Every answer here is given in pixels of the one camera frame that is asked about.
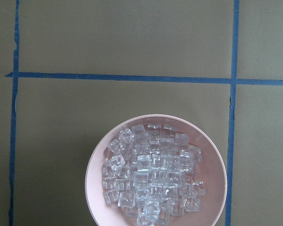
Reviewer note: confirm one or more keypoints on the clear ice cubes pile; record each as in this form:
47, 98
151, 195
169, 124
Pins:
152, 174

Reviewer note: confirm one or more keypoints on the pink bowl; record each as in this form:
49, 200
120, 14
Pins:
211, 171

